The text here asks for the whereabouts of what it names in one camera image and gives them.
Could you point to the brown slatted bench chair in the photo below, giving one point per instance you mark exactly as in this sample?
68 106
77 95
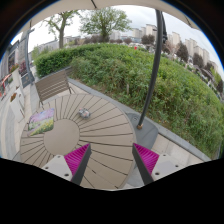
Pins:
52 85

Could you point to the green hedge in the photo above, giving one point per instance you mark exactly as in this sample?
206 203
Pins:
181 102

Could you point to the white planter box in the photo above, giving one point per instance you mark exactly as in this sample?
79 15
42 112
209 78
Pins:
17 104

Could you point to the grey computer mouse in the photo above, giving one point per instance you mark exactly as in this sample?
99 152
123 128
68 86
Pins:
84 113

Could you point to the round slatted wooden table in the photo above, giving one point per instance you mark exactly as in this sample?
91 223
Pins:
107 130

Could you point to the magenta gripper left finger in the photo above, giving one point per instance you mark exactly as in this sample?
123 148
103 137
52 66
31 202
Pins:
72 166

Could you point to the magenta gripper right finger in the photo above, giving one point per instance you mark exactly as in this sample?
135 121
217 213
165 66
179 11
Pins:
153 166

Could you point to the grey parasol base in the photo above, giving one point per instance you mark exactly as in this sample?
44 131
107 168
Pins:
146 136

